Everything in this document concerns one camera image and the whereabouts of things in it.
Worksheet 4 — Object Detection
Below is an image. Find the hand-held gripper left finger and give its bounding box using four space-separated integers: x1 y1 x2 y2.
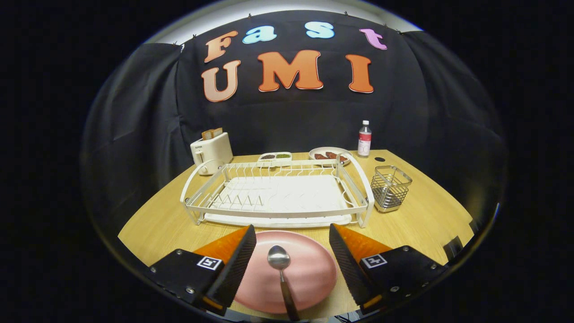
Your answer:
149 224 257 317

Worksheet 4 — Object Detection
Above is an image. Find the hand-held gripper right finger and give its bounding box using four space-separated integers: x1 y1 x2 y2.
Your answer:
329 223 449 316

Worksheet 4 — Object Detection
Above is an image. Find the metal spoon with dark handle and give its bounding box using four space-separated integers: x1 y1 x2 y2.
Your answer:
267 245 300 322

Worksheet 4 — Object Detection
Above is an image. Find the pink plate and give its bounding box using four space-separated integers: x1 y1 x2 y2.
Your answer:
233 230 338 314

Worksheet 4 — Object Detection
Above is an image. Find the white wire dish rack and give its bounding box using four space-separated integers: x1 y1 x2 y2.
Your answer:
180 153 375 228

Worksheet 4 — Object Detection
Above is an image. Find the metal wire basket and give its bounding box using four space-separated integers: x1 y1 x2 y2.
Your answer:
370 166 413 213

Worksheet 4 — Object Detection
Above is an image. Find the white divided condiment dish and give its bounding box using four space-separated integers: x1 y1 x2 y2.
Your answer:
257 152 293 166

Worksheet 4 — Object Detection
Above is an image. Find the white plate with meat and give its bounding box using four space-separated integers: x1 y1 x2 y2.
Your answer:
309 147 352 166

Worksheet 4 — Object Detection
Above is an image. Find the black block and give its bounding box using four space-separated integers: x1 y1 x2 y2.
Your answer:
443 236 464 261

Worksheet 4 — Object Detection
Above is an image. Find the cream toaster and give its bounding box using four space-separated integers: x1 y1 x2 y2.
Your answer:
190 132 234 175

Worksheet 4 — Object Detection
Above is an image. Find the clear bottle with red label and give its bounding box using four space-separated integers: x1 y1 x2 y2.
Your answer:
357 120 372 158

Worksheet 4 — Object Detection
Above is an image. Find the black backdrop cloth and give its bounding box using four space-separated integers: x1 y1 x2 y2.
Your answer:
83 10 507 252

